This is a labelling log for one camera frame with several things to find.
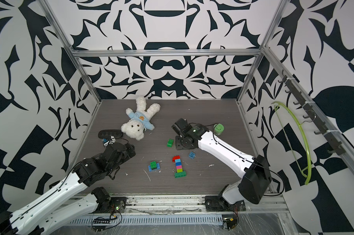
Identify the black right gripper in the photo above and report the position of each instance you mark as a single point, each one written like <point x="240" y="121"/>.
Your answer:
<point x="177" y="144"/>

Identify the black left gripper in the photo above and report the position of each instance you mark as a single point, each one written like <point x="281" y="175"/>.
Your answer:
<point x="132" y="151"/>

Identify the light green tall lego brick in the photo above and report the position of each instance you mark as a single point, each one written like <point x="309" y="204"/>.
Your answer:
<point x="170" y="143"/>

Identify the green long lego plate brick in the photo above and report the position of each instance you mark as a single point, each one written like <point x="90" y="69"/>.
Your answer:
<point x="180" y="174"/>

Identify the small green lego brick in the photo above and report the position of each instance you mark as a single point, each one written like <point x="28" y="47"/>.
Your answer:
<point x="153" y="164"/>

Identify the long blue lego brick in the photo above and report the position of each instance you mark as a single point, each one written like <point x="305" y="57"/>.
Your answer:
<point x="153" y="169"/>

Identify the red lego brick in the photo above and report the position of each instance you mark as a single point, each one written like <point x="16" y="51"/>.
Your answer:
<point x="175" y="158"/>

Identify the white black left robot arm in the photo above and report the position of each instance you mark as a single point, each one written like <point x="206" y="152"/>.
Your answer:
<point x="47" y="213"/>

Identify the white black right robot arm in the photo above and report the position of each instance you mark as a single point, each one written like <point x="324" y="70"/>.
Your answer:
<point x="254" y="172"/>

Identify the light blue lego brick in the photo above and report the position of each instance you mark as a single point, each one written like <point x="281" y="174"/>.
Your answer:
<point x="191" y="155"/>

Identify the black remote control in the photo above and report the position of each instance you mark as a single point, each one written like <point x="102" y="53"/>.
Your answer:
<point x="110" y="134"/>

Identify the white teddy bear blue shirt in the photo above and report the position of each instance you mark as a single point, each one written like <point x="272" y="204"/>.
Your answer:
<point x="140" y="120"/>

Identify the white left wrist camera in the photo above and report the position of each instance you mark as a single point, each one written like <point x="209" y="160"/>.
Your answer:
<point x="107" y="142"/>

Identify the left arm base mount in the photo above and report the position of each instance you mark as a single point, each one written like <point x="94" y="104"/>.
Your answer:
<point x="106" y="203"/>

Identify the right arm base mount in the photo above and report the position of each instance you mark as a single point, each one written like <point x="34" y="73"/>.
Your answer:
<point x="218" y="204"/>

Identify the black wall hook rack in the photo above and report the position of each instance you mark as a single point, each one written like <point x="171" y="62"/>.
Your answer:
<point x="312" y="115"/>

